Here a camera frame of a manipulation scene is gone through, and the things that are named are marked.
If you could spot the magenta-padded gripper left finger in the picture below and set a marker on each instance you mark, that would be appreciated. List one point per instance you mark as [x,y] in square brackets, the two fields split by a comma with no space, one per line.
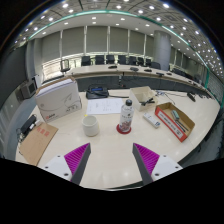
[78,160]

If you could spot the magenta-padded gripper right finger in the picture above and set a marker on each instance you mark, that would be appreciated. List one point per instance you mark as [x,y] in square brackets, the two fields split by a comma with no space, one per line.
[146,160]

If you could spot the clear black-capped drink bottle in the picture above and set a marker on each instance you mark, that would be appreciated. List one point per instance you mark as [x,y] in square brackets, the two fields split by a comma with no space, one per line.
[126,116]

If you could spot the small white remote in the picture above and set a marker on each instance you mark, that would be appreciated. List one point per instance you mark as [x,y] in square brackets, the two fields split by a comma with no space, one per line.
[151,120]

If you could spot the flat round red coaster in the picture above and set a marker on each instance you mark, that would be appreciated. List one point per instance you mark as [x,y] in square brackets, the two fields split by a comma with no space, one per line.
[118,130]

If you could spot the open red-sided cardboard box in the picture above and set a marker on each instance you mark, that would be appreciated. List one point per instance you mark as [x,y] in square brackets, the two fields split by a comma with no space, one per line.
[170,125]

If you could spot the brown envelope with red print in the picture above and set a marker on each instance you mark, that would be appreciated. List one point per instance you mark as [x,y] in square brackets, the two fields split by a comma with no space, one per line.
[36,143]

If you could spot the grey-green hand tool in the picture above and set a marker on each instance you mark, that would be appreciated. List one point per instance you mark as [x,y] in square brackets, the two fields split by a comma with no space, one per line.
[175,115]

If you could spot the black clip tool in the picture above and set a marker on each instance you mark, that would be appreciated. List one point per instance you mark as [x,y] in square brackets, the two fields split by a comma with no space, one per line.
[147,101]

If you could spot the white printed paper sheet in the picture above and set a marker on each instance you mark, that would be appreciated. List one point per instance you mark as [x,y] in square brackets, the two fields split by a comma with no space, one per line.
[103,106]

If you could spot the black power adapter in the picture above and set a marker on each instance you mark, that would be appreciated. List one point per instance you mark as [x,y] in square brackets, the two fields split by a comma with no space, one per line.
[27,125]

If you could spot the white paper ream box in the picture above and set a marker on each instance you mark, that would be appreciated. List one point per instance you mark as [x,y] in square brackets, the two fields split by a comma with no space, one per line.
[58,100]

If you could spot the black flat device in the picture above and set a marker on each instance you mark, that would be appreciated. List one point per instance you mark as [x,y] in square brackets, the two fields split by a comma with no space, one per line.
[96,91]

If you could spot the long conference desk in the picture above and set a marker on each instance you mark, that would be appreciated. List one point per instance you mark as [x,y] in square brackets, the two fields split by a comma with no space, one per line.
[133,80]

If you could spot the row of black office chairs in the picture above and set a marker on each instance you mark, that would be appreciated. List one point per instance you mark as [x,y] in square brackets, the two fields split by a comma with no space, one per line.
[110,60]

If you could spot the round ceiling lights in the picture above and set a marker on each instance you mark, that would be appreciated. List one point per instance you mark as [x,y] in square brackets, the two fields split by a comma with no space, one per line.
[118,6]

